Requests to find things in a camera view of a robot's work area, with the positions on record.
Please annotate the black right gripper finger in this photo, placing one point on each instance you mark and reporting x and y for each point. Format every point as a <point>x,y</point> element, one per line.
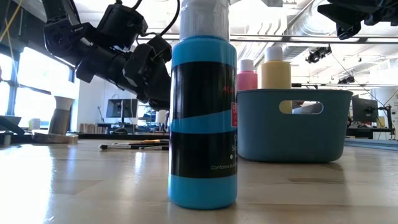
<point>343,18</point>

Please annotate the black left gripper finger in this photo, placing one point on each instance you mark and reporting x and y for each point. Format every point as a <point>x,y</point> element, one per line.
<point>160,105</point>
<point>160,81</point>

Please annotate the small blue paint bottle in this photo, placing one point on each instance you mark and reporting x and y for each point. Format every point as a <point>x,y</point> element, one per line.
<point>202,93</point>

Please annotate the pink paint bottle white cap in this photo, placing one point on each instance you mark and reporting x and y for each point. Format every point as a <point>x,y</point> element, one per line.
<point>247,81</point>

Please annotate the large yellow paint bottle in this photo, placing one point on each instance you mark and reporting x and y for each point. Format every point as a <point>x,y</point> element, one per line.
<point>276,76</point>

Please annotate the white background cup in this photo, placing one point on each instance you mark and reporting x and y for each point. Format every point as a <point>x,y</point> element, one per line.
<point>161,116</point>

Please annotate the black ceiling spotlight cluster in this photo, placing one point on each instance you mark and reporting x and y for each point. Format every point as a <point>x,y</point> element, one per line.
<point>346,79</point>
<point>318,53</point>

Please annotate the black computer monitor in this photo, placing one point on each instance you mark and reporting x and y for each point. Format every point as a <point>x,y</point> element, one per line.
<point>116,108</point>
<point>363,109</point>

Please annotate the black paintbrush silver ferrule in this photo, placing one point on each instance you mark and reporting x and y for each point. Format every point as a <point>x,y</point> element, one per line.
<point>104,147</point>

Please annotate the wooden slat rack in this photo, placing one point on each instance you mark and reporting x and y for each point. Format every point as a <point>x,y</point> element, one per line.
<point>91,128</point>

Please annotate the person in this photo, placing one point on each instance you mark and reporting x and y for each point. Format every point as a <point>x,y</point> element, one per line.
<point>308,109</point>

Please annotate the black background desk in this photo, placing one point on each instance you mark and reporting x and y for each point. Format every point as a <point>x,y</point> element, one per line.
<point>367,132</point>

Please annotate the small white container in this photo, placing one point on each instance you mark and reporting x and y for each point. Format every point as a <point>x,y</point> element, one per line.
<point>34,124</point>

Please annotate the teal plastic bin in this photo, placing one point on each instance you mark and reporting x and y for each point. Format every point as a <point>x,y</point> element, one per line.
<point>295,137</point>

